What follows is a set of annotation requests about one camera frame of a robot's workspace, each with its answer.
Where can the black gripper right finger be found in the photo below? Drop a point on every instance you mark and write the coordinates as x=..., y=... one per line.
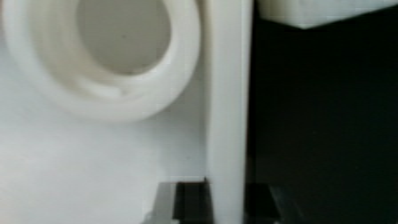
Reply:
x=260, y=209

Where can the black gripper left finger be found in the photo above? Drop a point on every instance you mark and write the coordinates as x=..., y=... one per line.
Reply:
x=182, y=204

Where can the white square tabletop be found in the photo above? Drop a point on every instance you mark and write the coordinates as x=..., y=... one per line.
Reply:
x=123, y=106

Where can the white U-shaped obstacle fence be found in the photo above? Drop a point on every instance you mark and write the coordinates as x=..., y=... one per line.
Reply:
x=308, y=13

